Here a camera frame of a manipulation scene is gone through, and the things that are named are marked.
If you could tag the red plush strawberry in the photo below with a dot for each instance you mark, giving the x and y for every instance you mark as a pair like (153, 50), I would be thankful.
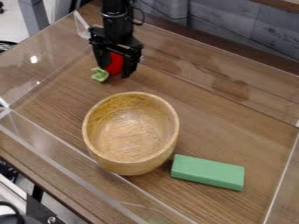
(113, 69)

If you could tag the wooden bowl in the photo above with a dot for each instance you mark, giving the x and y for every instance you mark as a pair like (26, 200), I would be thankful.
(130, 131)

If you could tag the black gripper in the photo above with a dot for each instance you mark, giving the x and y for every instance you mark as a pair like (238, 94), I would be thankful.
(117, 39)

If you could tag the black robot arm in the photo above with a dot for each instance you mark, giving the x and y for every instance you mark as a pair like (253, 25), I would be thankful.
(118, 12)

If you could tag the clear acrylic tray enclosure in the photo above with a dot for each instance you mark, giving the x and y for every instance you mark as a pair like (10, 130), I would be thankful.
(238, 109)

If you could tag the green rectangular block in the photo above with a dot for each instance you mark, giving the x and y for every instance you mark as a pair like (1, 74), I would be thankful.
(209, 172)

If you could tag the black metal bracket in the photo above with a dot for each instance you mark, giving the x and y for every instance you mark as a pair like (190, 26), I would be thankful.
(39, 214)

